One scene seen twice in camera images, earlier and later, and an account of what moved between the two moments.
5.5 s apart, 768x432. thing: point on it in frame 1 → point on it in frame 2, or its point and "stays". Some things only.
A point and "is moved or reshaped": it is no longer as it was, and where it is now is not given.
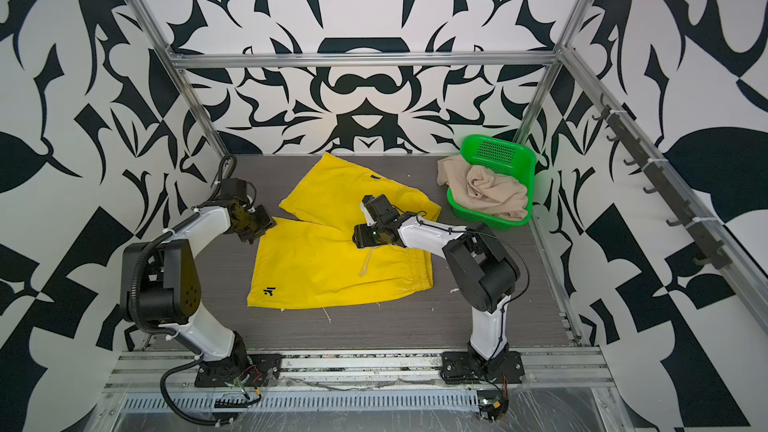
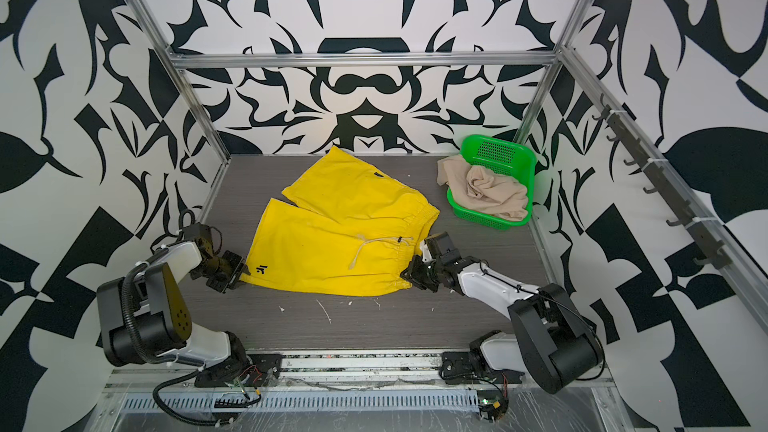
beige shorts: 481,188 stays
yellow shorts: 314,263 is moved or reshaped
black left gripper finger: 266,224 → 243,269
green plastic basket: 508,158 stays
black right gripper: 363,235 → 414,274
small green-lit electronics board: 491,404 stays
